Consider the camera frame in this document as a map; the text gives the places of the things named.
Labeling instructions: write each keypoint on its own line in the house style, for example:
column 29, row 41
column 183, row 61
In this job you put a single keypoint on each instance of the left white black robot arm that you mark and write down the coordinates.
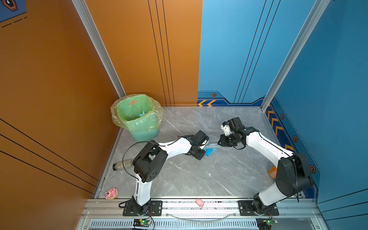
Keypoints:
column 150, row 160

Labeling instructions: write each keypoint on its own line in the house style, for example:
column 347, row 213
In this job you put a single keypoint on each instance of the green circuit board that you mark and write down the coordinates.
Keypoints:
column 142, row 224
column 266, row 224

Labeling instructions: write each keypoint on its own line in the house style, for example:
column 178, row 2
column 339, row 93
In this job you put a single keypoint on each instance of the clear yellow bin liner bag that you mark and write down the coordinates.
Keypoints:
column 136, row 112

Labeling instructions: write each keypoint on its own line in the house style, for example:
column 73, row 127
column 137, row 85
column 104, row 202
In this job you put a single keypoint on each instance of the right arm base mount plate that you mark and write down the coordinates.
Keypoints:
column 256, row 208

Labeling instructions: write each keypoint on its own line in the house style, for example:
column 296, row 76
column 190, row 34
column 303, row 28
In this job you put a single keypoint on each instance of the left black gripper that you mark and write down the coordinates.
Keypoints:
column 201, row 156

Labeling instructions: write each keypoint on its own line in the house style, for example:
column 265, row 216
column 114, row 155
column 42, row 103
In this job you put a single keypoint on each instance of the small blue paper scrap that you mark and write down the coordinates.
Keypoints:
column 209, row 152

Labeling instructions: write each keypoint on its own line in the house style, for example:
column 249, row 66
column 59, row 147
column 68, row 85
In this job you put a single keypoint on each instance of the grey-blue plastic dustpan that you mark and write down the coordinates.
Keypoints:
column 214, row 146

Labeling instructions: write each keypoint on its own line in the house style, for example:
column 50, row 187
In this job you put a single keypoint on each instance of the green plastic trash bin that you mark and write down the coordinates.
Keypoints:
column 138, row 120

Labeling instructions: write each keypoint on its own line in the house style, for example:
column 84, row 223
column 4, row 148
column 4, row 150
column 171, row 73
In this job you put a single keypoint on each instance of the right green circuit board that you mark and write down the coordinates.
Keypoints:
column 266, row 224

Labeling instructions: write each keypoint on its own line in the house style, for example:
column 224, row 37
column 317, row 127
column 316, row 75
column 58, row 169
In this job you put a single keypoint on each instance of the left green circuit board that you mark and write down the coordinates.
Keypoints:
column 142, row 224

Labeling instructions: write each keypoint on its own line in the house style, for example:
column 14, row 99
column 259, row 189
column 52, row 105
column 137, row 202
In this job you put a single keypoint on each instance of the pink doughnut toy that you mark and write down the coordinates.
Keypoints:
column 111, row 194

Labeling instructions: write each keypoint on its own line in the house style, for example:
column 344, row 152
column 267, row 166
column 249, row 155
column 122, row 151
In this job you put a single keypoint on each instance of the aluminium front rail frame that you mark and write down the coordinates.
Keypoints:
column 218, row 213

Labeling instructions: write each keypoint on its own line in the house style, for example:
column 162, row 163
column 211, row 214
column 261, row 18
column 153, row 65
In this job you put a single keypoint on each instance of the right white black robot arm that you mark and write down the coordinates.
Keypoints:
column 293, row 173

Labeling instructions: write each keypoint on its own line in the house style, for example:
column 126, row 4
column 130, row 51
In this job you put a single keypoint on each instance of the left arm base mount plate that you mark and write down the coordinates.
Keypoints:
column 152, row 208

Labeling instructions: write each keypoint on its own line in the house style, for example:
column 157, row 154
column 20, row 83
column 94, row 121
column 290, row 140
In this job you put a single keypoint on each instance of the pink toy on rail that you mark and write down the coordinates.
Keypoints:
column 200, row 202

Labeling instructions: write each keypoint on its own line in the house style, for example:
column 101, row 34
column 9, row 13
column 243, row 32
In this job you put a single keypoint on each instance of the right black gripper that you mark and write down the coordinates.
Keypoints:
column 222, row 142

